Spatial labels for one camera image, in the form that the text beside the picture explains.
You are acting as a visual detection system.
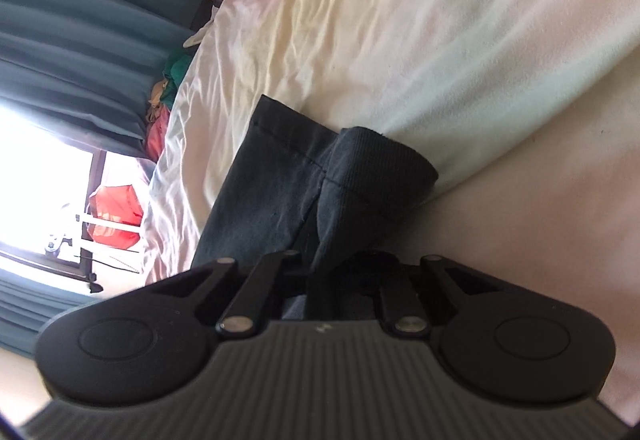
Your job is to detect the black garment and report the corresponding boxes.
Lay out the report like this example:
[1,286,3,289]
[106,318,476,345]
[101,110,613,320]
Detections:
[190,94,441,321]

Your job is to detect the white garment steamer stand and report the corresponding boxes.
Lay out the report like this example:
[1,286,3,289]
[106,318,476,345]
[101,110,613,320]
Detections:
[42,205,141,263]

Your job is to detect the teal curtain left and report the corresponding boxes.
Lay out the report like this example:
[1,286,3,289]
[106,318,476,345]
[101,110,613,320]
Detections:
[0,270,99,359]

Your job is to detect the teal curtain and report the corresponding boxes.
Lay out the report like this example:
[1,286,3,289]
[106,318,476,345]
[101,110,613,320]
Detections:
[0,270,99,359]
[1,0,201,157]

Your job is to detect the red garment on stand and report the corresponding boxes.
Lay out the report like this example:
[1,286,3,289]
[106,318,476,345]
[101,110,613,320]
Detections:
[87,184,143,250]

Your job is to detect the pink clothing pile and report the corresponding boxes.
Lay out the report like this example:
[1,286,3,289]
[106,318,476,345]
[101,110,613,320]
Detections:
[145,105,170,163]

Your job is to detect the green clothing pile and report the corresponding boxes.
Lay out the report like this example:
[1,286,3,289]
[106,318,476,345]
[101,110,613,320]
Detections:
[160,48,195,111]

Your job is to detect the pastel bed sheet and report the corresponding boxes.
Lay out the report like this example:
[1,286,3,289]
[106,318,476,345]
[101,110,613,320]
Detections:
[143,0,639,423]

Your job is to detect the teal curtain right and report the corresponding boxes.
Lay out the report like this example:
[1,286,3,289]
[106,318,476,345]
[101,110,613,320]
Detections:
[1,0,201,157]

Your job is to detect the window frame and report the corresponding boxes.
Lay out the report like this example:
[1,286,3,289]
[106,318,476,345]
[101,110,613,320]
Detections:
[1,107,106,293]

